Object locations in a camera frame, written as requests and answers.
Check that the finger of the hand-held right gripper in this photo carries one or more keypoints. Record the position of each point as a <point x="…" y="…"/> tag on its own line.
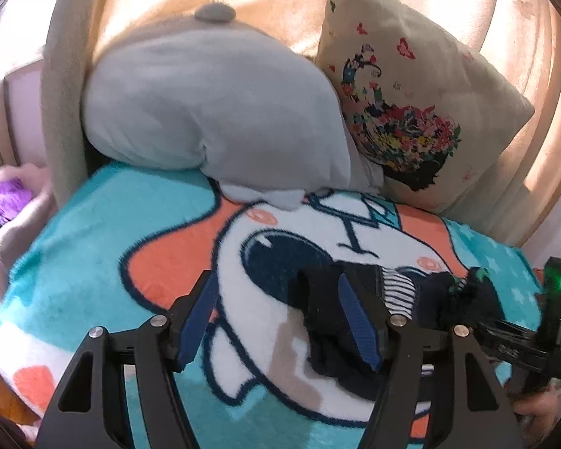
<point x="509" y="336"/>

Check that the teal cartoon printed blanket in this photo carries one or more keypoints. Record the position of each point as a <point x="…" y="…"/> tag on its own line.
<point x="145" y="266"/>

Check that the purple plush item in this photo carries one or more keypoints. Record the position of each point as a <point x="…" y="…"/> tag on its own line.
<point x="4" y="196"/>

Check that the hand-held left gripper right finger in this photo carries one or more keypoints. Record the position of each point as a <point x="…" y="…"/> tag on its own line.
<point x="361" y="327"/>

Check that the peach curtain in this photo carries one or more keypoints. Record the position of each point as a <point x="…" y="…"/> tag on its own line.
<point x="509" y="32"/>

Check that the person's right hand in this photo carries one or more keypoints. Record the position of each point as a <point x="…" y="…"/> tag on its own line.
<point x="540" y="411"/>

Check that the grey plush pillow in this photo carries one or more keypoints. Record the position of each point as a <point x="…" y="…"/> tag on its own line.
<point x="215" y="107"/>

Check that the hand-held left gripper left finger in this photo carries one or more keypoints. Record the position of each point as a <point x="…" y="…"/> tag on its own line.
<point x="192" y="332"/>

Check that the beige floral printed pillow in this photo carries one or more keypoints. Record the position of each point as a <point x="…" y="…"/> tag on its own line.
<point x="416" y="98"/>

